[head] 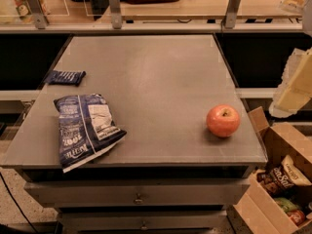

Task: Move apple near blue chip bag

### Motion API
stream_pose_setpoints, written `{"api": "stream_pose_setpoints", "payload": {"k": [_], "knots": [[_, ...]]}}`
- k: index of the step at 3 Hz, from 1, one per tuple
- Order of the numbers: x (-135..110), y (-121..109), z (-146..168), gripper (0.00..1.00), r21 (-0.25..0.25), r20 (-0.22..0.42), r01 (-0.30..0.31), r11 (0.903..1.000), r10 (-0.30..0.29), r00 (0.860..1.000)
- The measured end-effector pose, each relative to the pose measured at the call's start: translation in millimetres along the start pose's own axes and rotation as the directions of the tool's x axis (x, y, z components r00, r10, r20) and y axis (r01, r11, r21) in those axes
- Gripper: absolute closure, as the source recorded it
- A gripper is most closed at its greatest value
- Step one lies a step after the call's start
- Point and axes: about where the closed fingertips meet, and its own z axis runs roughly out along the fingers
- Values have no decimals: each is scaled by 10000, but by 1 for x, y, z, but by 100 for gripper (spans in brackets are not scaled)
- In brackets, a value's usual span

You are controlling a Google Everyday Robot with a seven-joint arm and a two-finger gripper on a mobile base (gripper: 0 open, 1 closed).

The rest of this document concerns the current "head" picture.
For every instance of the lower grey drawer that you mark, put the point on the lower grey drawer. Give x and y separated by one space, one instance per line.
142 220

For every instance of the upper grey drawer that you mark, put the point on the upper grey drawer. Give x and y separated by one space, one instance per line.
138 192

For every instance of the grey drawer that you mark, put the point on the grey drawer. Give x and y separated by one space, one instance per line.
142 220
138 192

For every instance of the snack bag top right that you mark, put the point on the snack bag top right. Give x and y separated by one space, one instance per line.
292 6

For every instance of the cardboard box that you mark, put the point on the cardboard box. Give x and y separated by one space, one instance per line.
258 208

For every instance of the blue chip bag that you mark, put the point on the blue chip bag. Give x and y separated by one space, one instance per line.
86 129

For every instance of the brown sea salt chip bag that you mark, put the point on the brown sea salt chip bag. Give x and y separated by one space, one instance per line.
282 178

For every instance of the small dark blue snack bar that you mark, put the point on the small dark blue snack bar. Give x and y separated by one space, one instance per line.
65 77

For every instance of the metal bracket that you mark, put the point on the metal bracket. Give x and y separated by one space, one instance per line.
115 12
37 13
230 17

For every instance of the middle metal bracket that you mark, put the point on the middle metal bracket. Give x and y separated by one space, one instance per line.
115 12

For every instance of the left metal bracket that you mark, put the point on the left metal bracket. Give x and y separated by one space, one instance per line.
37 13

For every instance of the right metal bracket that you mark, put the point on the right metal bracket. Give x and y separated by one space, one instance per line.
230 17

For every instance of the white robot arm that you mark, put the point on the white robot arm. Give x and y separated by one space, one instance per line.
307 19

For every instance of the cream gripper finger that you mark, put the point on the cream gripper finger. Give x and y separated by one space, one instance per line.
296 88

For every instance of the red apple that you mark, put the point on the red apple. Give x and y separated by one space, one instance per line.
223 120

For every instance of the green snack bag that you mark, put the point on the green snack bag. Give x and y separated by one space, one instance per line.
286 205

